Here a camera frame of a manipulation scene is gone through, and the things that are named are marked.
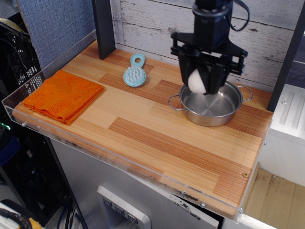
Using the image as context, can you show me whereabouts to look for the dark grey right post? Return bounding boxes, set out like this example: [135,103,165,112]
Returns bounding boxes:
[267,4,305,112]

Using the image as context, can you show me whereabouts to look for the dark grey left post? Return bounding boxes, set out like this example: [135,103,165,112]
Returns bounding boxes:
[92,0,116,60]

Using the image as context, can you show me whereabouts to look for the stainless steel pot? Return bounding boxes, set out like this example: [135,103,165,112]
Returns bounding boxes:
[168,81,253,127]

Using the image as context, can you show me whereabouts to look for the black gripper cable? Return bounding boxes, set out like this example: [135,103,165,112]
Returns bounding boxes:
[225,0,250,32]

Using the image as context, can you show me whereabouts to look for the dark grey post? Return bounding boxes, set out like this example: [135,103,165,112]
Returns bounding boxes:
[92,0,116,60]
[267,4,305,112]

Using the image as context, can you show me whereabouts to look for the silver toy fridge cabinet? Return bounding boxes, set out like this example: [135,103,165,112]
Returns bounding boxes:
[51,140,224,229]

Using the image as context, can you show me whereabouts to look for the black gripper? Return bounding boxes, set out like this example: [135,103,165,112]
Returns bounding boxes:
[171,0,248,94]

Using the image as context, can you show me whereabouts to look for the black plastic crate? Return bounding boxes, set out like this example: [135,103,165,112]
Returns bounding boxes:
[0,23,43,99]

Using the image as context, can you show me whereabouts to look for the light blue scrub brush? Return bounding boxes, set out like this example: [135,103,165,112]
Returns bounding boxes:
[123,53,146,87]

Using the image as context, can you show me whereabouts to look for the clear acrylic table guard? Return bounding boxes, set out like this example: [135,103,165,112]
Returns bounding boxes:
[4,42,272,220]

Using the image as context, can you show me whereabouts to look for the orange folded cloth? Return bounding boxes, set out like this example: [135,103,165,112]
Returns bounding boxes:
[22,70,104,125]

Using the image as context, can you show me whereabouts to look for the white side cabinet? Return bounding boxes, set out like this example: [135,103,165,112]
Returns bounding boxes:
[258,84,305,186]

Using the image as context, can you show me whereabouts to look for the white plush egg black band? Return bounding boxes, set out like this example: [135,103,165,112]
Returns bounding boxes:
[188,69,207,94]

